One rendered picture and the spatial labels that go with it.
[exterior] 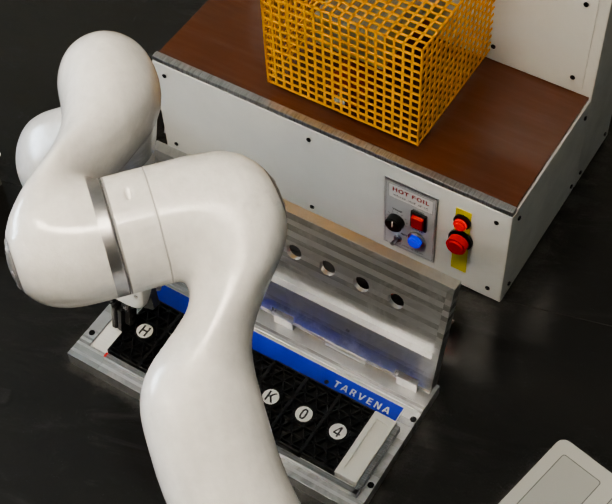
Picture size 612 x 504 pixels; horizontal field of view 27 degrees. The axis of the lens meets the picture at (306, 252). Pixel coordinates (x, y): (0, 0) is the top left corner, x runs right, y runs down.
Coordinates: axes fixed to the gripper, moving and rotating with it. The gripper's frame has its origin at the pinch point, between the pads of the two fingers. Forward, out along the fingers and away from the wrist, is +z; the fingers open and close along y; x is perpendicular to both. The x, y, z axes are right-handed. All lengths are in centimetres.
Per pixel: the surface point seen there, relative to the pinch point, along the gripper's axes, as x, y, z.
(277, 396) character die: 0.7, 23.6, 1.3
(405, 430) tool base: 5.5, 39.4, 1.6
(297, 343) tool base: 9.2, 21.2, 0.5
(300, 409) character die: 0.6, 27.1, 1.3
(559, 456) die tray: 13, 57, 1
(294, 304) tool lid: 10.3, 19.6, -4.9
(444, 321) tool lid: 10.7, 39.6, -13.7
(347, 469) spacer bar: -3.3, 36.3, 2.3
